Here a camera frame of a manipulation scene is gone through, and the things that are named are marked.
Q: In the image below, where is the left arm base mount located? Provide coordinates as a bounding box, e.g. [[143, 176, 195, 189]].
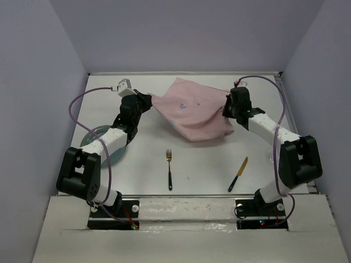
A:
[[87, 198, 140, 231]]

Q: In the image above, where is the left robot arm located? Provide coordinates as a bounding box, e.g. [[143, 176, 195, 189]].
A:
[[56, 89, 152, 217]]

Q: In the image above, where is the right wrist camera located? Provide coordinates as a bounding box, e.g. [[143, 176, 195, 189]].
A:
[[234, 79, 247, 88]]

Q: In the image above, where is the teal plate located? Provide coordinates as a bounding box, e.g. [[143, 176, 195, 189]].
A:
[[80, 125, 127, 165]]

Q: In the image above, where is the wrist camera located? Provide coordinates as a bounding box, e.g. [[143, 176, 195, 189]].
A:
[[234, 79, 247, 88], [117, 78, 135, 98]]

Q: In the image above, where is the clear drinking glass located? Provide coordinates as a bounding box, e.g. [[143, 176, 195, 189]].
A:
[[267, 151, 275, 164]]

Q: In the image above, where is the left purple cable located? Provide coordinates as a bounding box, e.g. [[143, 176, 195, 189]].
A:
[[68, 86, 135, 224]]

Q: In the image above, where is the gold knife green handle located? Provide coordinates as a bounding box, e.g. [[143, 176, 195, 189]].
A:
[[228, 157, 248, 192]]

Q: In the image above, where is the pink cloth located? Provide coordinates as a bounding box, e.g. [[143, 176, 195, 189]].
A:
[[151, 78, 234, 142]]

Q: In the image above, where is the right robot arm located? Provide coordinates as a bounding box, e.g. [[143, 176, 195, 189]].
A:
[[222, 87, 322, 219]]

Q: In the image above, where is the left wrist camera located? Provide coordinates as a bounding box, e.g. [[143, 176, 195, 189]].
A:
[[117, 78, 135, 98]]

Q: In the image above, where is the gold fork green handle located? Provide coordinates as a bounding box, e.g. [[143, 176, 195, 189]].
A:
[[166, 149, 173, 191]]

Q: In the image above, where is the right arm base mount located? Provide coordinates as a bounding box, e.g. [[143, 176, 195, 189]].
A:
[[234, 199, 288, 230]]

